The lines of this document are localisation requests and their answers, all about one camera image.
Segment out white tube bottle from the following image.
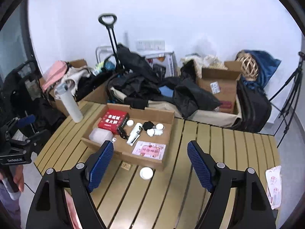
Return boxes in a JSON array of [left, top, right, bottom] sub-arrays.
[[127, 123, 143, 146]]

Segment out white round jar lid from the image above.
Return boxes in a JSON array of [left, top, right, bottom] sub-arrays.
[[127, 119, 134, 127]]

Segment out person's hand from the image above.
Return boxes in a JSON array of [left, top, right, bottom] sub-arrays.
[[8, 165, 24, 192]]

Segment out pink white packet table edge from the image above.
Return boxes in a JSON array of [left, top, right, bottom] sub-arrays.
[[265, 165, 282, 210]]

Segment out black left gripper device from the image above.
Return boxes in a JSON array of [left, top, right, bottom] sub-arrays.
[[1, 114, 51, 165]]

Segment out clear plastic box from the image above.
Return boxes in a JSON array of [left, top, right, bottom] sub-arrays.
[[88, 128, 113, 145]]

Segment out beige fabric bag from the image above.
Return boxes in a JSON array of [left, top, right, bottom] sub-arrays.
[[107, 86, 242, 129]]

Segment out black tripod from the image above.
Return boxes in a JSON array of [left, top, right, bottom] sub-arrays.
[[269, 51, 304, 148]]

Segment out black backpack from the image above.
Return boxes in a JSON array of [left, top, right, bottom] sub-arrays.
[[235, 80, 271, 133]]

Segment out red box white characters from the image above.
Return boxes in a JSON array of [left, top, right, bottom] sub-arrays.
[[97, 109, 129, 135]]

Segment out pink printed packet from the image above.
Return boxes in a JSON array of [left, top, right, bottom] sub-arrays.
[[132, 141, 166, 160]]

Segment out shallow cardboard tray box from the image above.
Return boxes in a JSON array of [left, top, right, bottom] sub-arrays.
[[81, 103, 174, 171]]

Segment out white water bottle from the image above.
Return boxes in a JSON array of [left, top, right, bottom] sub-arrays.
[[54, 82, 83, 123]]

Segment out cardboard box left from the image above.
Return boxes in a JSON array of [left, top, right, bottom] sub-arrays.
[[39, 59, 110, 116]]

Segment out brown cardboard box right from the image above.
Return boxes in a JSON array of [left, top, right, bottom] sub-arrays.
[[197, 61, 241, 114]]

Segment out black scrunchie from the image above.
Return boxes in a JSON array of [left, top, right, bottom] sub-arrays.
[[143, 121, 155, 131]]

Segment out wicker ball lamp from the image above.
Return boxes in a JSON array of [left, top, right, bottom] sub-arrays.
[[236, 51, 258, 81]]

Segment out pink bag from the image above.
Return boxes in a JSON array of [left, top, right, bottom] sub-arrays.
[[42, 60, 68, 93]]

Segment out beige clothes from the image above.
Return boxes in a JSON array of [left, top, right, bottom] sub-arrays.
[[61, 66, 94, 96]]

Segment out dark blue fabric bag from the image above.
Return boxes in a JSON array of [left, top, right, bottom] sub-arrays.
[[242, 49, 281, 92]]

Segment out black clothes pile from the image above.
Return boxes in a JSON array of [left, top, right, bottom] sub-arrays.
[[108, 44, 222, 118]]

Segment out white printed appliance box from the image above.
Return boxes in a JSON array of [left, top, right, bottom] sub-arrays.
[[145, 52, 178, 77]]

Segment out black small cable item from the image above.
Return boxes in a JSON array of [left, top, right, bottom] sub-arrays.
[[117, 127, 129, 140]]

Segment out black trolley handle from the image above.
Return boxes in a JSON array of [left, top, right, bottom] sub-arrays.
[[98, 13, 124, 71]]

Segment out white wall socket strip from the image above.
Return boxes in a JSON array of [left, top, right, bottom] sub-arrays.
[[136, 40, 165, 51]]

